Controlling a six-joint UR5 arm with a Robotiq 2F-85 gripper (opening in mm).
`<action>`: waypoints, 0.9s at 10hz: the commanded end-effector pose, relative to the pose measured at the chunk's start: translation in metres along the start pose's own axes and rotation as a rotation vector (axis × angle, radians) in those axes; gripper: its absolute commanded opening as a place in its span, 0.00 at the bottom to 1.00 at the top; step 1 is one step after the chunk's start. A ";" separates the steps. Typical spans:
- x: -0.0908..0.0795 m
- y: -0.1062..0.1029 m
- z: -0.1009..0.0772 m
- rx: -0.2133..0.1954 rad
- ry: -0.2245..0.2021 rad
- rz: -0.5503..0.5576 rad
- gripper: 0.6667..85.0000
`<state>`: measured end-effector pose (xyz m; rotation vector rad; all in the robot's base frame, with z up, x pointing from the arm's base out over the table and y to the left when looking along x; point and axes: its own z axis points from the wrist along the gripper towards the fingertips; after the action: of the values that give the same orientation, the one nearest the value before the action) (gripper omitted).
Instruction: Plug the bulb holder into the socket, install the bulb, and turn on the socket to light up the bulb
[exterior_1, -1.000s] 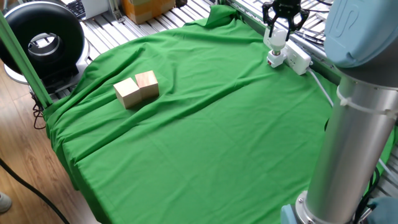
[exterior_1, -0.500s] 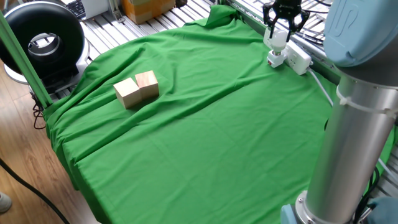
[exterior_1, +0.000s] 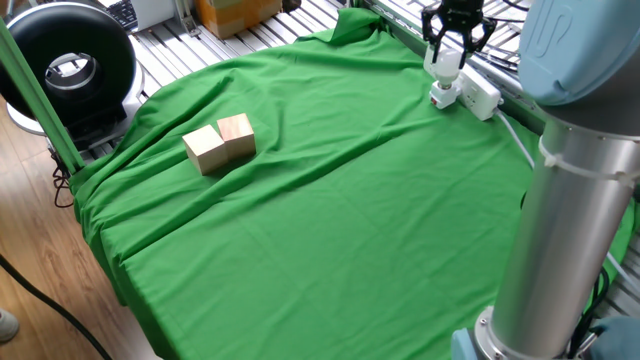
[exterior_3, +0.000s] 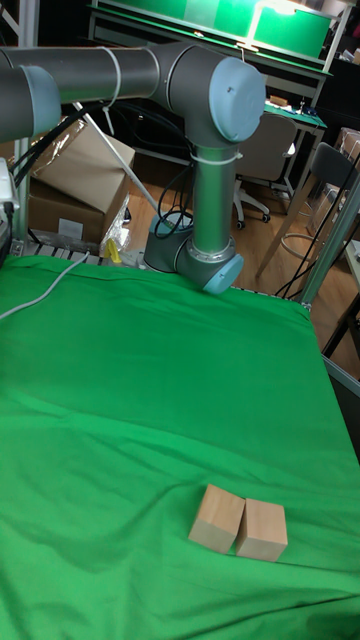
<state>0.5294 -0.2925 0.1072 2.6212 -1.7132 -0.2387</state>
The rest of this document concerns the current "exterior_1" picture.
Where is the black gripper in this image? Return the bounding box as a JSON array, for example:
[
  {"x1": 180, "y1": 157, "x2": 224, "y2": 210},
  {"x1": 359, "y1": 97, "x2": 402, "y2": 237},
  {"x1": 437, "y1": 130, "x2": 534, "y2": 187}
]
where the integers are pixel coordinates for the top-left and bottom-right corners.
[{"x1": 420, "y1": 0, "x2": 499, "y2": 70}]

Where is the white LED bulb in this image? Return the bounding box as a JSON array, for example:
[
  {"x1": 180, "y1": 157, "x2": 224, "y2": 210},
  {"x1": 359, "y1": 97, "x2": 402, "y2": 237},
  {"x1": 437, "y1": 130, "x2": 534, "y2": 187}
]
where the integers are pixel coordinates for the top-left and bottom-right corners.
[{"x1": 432, "y1": 48, "x2": 466, "y2": 91}]

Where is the white plug-in bulb holder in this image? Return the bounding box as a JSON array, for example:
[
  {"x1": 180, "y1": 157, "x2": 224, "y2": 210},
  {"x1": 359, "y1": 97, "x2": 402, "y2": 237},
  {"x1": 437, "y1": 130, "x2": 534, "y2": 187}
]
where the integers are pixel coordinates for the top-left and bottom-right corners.
[{"x1": 428, "y1": 82, "x2": 462, "y2": 110}]

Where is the white power strip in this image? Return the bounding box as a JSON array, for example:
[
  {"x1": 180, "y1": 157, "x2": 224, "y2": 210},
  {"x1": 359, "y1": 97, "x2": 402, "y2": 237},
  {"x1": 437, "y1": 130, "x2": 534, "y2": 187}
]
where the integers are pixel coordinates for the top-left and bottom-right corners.
[{"x1": 423, "y1": 43, "x2": 503, "y2": 122}]

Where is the cardboard box yellow tape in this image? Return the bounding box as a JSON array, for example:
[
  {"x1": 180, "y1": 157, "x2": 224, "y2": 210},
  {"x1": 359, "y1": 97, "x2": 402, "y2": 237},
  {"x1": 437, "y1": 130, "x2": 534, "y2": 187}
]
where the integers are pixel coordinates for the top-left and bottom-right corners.
[{"x1": 194, "y1": 0, "x2": 284, "y2": 40}]

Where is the reddish wooden cube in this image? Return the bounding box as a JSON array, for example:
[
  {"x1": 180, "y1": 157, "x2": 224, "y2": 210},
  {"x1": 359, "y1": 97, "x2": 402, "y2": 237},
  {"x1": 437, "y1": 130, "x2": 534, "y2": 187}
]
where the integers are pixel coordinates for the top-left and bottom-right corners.
[{"x1": 216, "y1": 112, "x2": 257, "y2": 160}]

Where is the pale wooden cube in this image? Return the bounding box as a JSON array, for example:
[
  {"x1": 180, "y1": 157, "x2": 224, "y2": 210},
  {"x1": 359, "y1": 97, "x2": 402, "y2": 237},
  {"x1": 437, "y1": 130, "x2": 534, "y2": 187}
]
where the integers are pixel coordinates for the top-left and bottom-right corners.
[{"x1": 181, "y1": 124, "x2": 230, "y2": 176}]

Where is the green cloth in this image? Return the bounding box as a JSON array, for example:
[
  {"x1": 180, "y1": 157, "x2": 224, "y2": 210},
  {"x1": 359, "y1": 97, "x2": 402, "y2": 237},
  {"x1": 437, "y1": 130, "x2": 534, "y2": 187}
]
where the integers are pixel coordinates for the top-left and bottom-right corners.
[{"x1": 69, "y1": 7, "x2": 639, "y2": 360}]

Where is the white box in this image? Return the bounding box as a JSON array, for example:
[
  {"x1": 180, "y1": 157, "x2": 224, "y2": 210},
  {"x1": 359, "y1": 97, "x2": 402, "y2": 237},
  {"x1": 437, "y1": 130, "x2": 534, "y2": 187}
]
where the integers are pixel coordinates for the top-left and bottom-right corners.
[{"x1": 130, "y1": 0, "x2": 177, "y2": 32}]

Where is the black keyboard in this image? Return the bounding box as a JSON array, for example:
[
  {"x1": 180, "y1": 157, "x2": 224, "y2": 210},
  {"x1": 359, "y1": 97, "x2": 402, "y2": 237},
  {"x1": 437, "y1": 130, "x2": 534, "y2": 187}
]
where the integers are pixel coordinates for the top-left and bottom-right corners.
[{"x1": 105, "y1": 0, "x2": 139, "y2": 32}]

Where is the white shoe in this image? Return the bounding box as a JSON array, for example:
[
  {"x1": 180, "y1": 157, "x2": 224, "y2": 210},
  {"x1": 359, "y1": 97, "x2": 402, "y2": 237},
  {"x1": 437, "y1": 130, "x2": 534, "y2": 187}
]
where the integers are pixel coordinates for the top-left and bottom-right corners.
[{"x1": 0, "y1": 308, "x2": 20, "y2": 344}]

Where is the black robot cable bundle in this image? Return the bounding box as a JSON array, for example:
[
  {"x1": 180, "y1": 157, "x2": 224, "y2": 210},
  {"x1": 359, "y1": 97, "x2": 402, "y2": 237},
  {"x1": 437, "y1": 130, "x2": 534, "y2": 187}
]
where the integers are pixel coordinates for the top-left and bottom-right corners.
[{"x1": 474, "y1": 0, "x2": 534, "y2": 74}]

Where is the thin black wire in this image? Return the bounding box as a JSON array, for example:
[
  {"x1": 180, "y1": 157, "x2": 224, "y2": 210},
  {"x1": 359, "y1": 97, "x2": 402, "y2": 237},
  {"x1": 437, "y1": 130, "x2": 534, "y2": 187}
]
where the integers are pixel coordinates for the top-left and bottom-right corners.
[{"x1": 51, "y1": 149, "x2": 76, "y2": 209}]

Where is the green frame post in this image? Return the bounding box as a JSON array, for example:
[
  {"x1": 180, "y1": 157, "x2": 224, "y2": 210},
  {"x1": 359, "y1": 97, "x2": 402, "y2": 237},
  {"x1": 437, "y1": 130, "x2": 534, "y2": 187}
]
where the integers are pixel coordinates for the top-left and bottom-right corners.
[{"x1": 0, "y1": 17, "x2": 86, "y2": 176}]

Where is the black ring-shaped device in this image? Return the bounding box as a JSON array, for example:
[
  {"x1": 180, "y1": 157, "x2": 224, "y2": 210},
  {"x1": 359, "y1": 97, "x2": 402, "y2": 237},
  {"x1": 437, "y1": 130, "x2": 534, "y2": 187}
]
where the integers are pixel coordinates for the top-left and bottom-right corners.
[{"x1": 0, "y1": 1, "x2": 147, "y2": 151}]

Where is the thick black floor cable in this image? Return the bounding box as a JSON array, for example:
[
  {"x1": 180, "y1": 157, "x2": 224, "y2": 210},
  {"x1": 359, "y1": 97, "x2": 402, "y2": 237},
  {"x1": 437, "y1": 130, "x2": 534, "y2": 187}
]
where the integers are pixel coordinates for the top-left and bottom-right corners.
[{"x1": 0, "y1": 253, "x2": 115, "y2": 360}]

